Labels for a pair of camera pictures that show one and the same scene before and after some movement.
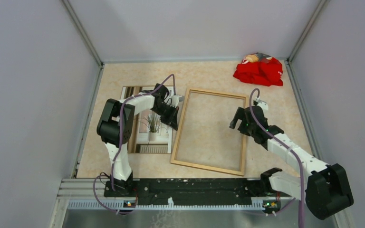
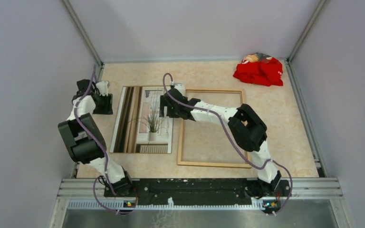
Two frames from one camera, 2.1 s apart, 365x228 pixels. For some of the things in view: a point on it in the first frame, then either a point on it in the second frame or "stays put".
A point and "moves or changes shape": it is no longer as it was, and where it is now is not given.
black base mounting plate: x=191 y=191 stays put
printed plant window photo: x=152 y=135 stays put
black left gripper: x=171 y=120 to x=107 y=109
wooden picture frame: x=180 y=127 moves or changes shape
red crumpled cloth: x=260 y=69 stays put
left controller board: x=129 y=204 stays put
